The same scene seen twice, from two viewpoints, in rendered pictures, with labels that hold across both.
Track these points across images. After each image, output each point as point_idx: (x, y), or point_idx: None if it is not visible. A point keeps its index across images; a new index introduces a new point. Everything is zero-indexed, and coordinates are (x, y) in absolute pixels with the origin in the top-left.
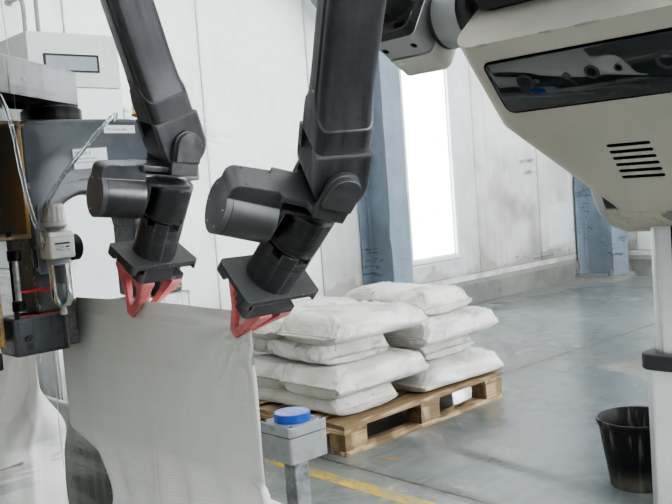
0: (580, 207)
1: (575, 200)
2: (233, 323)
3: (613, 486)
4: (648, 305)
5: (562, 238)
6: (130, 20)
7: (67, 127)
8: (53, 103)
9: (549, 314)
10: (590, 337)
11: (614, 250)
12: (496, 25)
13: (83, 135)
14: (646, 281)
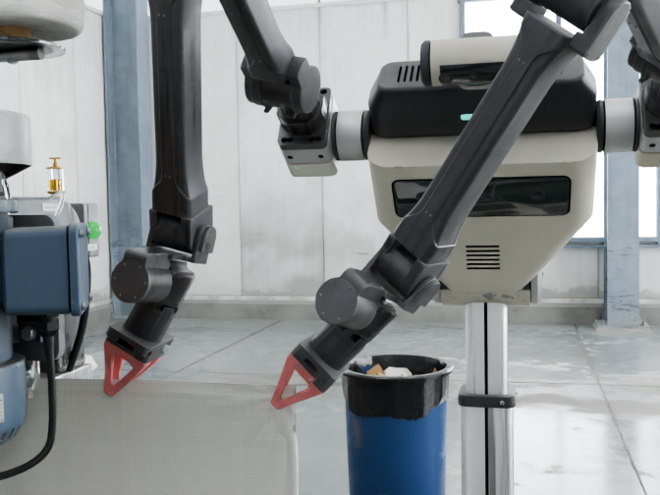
0: (115, 255)
1: (111, 249)
2: (278, 397)
3: None
4: (187, 344)
5: (99, 284)
6: (188, 125)
7: (19, 204)
8: None
9: (102, 356)
10: (151, 375)
11: None
12: (403, 152)
13: (28, 213)
14: (174, 322)
